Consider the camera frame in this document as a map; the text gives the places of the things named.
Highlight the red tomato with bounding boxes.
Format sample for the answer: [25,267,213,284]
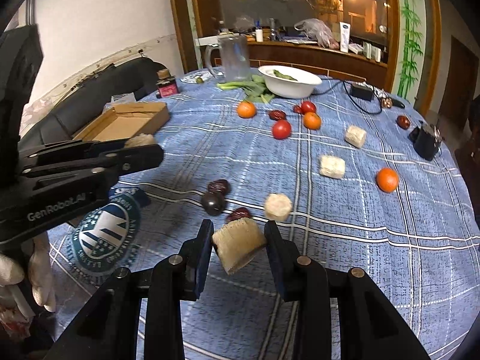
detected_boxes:
[300,101,317,115]
[272,119,291,140]

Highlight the dark red jujube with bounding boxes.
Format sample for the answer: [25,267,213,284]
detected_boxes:
[225,207,252,223]
[208,179,231,196]

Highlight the plastic bag on counter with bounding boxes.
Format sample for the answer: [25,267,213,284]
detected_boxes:
[294,18,339,50]

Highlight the white tall box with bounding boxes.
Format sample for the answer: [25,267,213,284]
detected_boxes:
[339,22,351,53]

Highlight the red tomato back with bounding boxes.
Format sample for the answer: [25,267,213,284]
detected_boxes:
[300,101,317,115]

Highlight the blue plaid tablecloth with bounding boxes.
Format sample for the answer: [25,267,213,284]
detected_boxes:
[49,73,479,359]

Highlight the dark plum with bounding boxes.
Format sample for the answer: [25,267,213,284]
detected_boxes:
[201,192,226,216]

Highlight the dark red jar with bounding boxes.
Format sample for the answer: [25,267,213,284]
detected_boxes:
[156,68,179,98]

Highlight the red jujube far right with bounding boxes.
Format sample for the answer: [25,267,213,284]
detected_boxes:
[396,115,411,130]

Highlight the black cable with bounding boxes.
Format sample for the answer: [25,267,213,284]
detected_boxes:
[312,79,383,116]

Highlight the black power adapter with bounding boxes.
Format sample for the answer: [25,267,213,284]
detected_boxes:
[349,82,374,102]

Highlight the black mug with spoon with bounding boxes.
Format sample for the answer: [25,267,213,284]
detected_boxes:
[408,122,443,161]

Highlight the orange tangerine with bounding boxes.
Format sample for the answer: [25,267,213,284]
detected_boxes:
[237,101,256,119]
[376,167,400,194]
[303,112,321,130]

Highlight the brown cardboard box tray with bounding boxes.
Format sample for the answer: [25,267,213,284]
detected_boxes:
[74,102,170,141]

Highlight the dark red jujube upper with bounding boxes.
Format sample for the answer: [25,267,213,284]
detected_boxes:
[208,179,231,196]

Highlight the clear glass pitcher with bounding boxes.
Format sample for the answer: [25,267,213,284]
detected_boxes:
[204,34,251,82]

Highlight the white bowl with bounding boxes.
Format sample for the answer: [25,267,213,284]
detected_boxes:
[258,65,322,99]

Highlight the wooden counter cabinet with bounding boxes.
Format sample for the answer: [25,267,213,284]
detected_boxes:
[247,36,393,92]

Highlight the small red jujube by tomato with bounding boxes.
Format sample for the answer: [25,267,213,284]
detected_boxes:
[293,105,303,115]

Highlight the clear plastic bag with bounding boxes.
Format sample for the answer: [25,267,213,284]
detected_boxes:
[111,93,137,104]

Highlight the black leather sofa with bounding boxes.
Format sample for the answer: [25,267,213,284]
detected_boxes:
[18,57,165,150]

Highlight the dark red jujube lower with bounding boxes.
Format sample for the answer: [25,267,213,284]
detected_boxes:
[225,207,252,223]

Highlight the green leafy vegetable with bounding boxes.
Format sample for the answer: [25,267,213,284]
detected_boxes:
[216,75,275,104]

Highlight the white gloved left hand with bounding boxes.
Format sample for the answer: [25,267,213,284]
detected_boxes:
[1,232,56,313]

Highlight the red jujube centre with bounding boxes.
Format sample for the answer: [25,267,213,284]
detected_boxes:
[268,110,287,121]

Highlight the red tomato front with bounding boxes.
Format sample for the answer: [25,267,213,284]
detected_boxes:
[272,119,291,140]

